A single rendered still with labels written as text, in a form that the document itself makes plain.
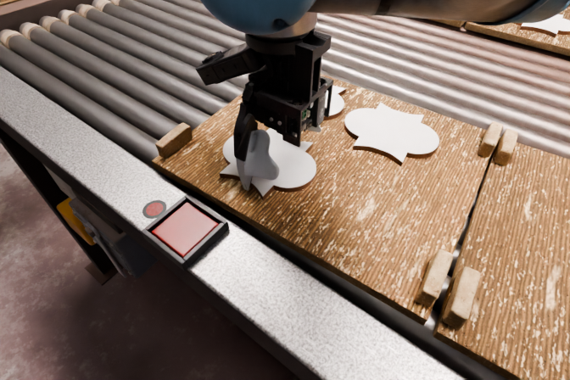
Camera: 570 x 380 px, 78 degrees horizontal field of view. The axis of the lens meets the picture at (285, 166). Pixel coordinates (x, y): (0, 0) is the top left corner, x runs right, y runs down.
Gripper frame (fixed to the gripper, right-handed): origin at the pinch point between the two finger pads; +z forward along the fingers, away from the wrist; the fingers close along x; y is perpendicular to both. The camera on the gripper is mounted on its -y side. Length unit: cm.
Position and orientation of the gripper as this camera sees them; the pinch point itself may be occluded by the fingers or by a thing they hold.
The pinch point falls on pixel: (268, 159)
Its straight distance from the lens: 50.9
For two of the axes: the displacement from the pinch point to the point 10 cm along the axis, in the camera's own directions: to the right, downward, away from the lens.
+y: 8.3, 4.0, -3.9
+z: -0.1, 7.0, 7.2
